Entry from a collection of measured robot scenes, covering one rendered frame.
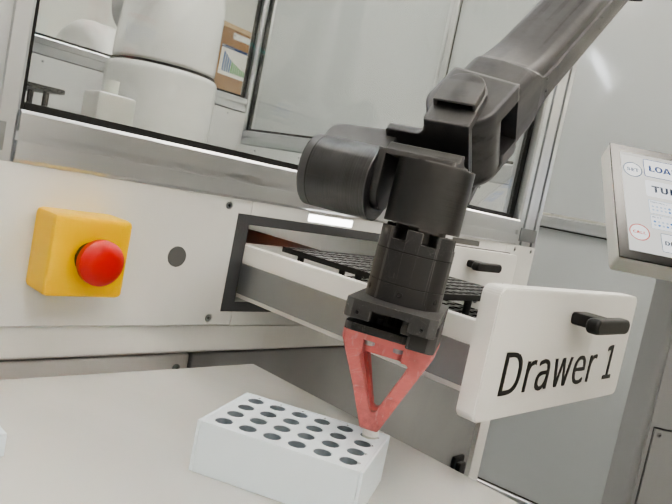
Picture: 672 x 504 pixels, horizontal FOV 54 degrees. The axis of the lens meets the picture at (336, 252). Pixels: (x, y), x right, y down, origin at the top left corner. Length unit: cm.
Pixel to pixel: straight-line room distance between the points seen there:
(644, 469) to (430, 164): 124
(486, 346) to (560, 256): 192
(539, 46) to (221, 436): 40
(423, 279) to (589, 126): 203
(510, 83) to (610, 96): 195
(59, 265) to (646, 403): 128
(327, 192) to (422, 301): 11
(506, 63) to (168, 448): 40
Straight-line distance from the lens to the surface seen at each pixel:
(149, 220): 69
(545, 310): 59
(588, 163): 245
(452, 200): 47
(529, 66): 57
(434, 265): 47
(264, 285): 73
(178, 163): 70
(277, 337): 83
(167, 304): 72
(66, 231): 60
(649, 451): 162
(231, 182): 73
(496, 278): 116
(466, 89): 51
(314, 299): 67
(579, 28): 64
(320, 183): 50
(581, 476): 250
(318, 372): 92
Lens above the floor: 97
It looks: 5 degrees down
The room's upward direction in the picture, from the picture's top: 11 degrees clockwise
